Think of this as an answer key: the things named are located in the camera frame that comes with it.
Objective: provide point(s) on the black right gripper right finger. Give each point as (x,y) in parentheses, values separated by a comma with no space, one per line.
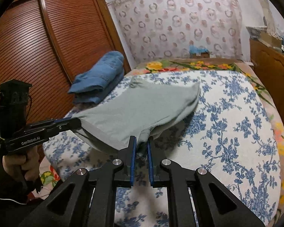
(196,197)

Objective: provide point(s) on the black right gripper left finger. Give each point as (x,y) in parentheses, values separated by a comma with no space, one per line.
(87,198)

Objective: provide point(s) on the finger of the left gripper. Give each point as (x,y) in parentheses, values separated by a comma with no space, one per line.
(57,124)

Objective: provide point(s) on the grey pants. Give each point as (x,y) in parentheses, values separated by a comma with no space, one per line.
(144,109)

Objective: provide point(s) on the person's left hand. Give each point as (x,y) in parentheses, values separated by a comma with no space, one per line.
(28,163)

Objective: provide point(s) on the blue denim jeans stack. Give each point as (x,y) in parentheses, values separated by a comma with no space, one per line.
(94,85)

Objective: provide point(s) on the colourful flower blanket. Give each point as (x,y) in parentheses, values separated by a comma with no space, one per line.
(262,94)

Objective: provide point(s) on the blue floral white bedsheet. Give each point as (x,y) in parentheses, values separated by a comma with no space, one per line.
(203,132)

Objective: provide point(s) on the brown louvered wardrobe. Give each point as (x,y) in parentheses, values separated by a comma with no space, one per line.
(48,42)

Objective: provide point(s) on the patterned lace curtain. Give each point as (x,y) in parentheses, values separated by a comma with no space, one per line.
(157,29)

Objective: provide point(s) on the cardboard box with blue bag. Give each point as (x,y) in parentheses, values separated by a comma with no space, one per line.
(198,52)

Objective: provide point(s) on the wooden sideboard cabinet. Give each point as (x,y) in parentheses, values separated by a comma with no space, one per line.
(269,67)

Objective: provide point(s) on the cardboard box on sideboard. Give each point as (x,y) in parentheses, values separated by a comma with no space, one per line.
(269,40)

